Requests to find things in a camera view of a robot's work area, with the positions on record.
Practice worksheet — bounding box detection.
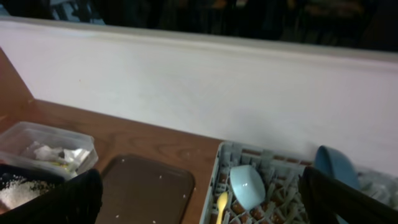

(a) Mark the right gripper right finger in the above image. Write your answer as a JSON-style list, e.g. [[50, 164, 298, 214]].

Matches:
[[298, 167, 397, 224]]

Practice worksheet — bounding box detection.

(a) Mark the white tissue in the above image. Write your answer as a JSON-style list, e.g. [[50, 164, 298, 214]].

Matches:
[[21, 141, 64, 163], [63, 148, 90, 164]]

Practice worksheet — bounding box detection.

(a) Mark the dark blue plate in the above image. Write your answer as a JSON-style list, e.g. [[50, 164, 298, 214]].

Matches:
[[308, 146, 363, 223]]

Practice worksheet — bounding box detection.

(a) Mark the clear plastic waste bin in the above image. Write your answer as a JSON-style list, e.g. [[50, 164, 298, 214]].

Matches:
[[1, 121, 98, 180]]

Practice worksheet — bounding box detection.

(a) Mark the grey dishwasher rack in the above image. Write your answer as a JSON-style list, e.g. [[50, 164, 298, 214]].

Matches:
[[200, 142, 397, 223]]

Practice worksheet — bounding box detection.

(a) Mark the pale yellow plastic spoon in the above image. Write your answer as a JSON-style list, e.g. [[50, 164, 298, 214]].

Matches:
[[216, 192, 228, 224]]

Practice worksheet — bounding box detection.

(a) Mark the light blue bowl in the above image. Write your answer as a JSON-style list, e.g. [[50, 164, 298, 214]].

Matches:
[[229, 165, 266, 210]]

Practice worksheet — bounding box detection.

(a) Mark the black rectangular tray bin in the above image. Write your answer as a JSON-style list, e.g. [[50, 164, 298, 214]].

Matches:
[[0, 163, 68, 215]]

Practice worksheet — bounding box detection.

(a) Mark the dark brown serving tray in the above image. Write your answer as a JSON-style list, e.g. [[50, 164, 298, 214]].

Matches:
[[96, 155, 195, 224]]

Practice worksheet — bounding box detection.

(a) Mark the heap of rice grains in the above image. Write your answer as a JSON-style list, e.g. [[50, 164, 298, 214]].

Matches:
[[1, 177, 55, 210]]

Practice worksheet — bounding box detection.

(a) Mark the yellow green snack wrapper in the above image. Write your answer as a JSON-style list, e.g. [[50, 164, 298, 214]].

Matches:
[[47, 161, 72, 172]]

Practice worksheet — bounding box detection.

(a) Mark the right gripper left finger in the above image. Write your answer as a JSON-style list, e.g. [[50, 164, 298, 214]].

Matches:
[[1, 168, 103, 224]]

